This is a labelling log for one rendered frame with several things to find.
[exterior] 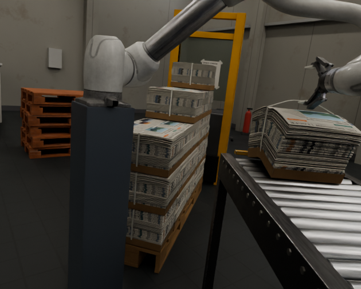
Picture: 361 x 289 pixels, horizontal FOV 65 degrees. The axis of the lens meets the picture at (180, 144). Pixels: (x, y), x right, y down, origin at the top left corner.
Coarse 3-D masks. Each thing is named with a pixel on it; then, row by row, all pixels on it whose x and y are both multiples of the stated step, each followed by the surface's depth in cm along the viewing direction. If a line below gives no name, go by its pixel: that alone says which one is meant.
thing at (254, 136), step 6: (258, 108) 132; (264, 108) 125; (258, 114) 132; (264, 114) 124; (252, 120) 139; (258, 120) 130; (252, 126) 139; (258, 126) 129; (252, 132) 138; (258, 132) 127; (252, 138) 135; (258, 138) 127; (252, 144) 134; (258, 144) 126
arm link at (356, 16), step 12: (264, 0) 92; (276, 0) 90; (288, 0) 89; (300, 0) 88; (312, 0) 88; (324, 0) 88; (288, 12) 91; (300, 12) 90; (312, 12) 89; (324, 12) 88; (336, 12) 87; (348, 12) 87; (360, 12) 86; (360, 24) 88
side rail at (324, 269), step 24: (240, 168) 120; (240, 192) 106; (264, 192) 95; (264, 216) 82; (264, 240) 81; (288, 240) 67; (288, 264) 66; (312, 264) 58; (288, 288) 65; (312, 288) 56; (336, 288) 51
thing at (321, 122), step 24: (288, 120) 102; (312, 120) 106; (336, 120) 110; (264, 144) 119; (288, 144) 104; (312, 144) 104; (336, 144) 104; (288, 168) 108; (312, 168) 109; (336, 168) 109
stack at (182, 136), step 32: (160, 128) 176; (192, 128) 203; (160, 160) 155; (192, 160) 220; (160, 192) 160; (192, 192) 251; (128, 224) 169; (160, 224) 164; (128, 256) 173; (160, 256) 168
